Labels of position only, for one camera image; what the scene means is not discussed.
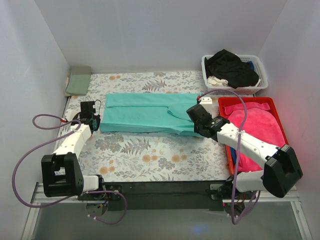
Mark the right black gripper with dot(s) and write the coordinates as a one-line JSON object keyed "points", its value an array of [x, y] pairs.
{"points": [[198, 127]]}

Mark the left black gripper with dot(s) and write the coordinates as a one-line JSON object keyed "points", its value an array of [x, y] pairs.
{"points": [[94, 123]]}

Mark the teal t shirt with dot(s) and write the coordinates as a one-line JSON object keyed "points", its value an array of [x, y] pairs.
{"points": [[149, 113]]}

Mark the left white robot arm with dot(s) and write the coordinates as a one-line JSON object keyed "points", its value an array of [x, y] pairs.
{"points": [[61, 172]]}

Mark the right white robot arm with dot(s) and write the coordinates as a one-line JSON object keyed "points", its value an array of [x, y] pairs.
{"points": [[280, 168]]}

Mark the folded green cloth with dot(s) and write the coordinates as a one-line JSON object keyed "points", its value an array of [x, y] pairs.
{"points": [[78, 81]]}

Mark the blue garment in tray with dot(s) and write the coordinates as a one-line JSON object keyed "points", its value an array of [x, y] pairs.
{"points": [[233, 155]]}

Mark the white garment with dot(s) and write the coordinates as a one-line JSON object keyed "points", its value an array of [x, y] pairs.
{"points": [[217, 82]]}

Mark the floral table mat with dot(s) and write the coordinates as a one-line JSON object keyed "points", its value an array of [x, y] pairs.
{"points": [[130, 157]]}

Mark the pink towel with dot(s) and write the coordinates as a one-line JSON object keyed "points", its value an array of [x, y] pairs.
{"points": [[260, 123]]}

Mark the black garment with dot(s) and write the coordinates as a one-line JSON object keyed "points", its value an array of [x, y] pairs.
{"points": [[226, 65]]}

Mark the red plastic tray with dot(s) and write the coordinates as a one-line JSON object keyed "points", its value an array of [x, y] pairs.
{"points": [[279, 114]]}

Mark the blue garment in basket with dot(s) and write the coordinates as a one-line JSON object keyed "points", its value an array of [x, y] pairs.
{"points": [[251, 65]]}

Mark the white plastic basket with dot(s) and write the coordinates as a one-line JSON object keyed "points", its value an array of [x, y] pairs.
{"points": [[259, 69]]}

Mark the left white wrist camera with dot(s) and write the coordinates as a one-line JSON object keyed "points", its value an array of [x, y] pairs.
{"points": [[69, 115]]}

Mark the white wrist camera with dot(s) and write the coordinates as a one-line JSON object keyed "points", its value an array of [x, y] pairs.
{"points": [[69, 115], [206, 103]]}

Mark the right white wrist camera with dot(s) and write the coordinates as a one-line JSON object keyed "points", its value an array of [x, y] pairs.
{"points": [[206, 103]]}

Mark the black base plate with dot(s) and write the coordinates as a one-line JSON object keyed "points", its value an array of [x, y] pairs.
{"points": [[174, 195]]}

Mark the aluminium rail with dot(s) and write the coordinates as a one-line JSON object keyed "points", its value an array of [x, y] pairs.
{"points": [[40, 198]]}

